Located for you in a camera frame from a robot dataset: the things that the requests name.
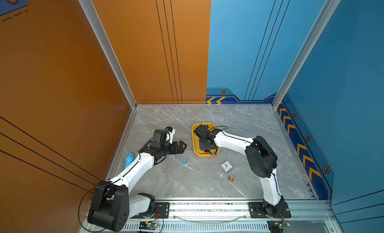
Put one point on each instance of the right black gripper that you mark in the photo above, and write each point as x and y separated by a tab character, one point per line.
201	148

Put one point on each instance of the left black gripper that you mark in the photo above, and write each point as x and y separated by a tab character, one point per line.
181	149

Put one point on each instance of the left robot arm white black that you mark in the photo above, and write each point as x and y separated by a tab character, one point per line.
111	204

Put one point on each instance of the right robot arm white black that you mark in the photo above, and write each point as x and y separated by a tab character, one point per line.
261	159

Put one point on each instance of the yellow plastic bin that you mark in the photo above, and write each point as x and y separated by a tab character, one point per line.
197	146

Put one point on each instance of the small white square clock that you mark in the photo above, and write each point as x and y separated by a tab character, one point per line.
226	166

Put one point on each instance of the light blue cylinder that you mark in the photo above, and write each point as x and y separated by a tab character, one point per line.
129	159

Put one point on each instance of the green circuit board left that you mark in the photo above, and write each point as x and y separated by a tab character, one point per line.
148	227

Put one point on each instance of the circuit board right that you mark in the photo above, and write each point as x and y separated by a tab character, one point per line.
278	227

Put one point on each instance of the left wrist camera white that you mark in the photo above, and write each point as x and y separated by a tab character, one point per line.
170	134

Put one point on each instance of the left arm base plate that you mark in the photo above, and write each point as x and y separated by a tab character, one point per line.
163	208

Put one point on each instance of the aluminium front rail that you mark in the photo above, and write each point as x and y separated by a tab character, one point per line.
233	216

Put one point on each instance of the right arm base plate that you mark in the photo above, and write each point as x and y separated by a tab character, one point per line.
260	210

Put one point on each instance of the left aluminium corner post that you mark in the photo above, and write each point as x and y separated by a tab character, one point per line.
101	35

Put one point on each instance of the aluminium corner post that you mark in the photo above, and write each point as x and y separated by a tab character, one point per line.
315	32
101	35

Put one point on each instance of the right aluminium corner post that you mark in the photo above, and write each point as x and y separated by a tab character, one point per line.
315	32

